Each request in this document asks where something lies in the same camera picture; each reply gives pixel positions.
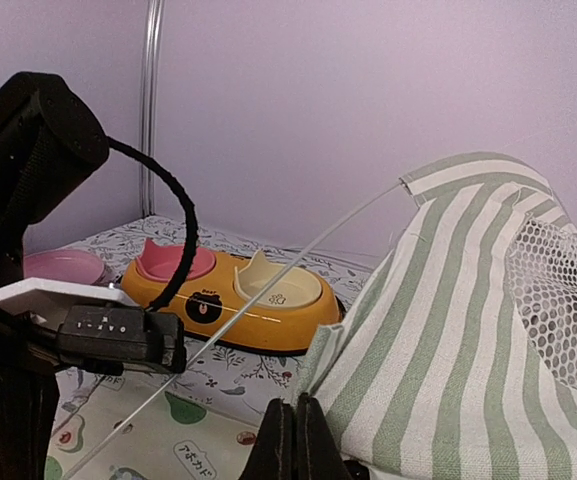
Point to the striped fabric pet tent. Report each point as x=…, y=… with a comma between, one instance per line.
x=458, y=358

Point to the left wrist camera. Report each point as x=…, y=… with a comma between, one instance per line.
x=97, y=329

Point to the pink round plate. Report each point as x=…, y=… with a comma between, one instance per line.
x=68, y=265

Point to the cream bowl in feeder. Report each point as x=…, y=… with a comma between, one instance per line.
x=298, y=288

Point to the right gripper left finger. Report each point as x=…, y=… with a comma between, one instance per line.
x=271, y=457

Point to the yellow double pet feeder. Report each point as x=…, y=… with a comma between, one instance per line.
x=205, y=304

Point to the avocado print cushion mat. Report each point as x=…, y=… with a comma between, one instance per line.
x=105, y=429

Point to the left aluminium frame post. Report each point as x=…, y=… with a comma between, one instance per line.
x=148, y=89

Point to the pink bowl in feeder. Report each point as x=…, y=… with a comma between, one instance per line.
x=159, y=263

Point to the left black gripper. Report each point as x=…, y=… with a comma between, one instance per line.
x=50, y=143

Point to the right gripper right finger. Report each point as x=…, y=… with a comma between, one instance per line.
x=316, y=454

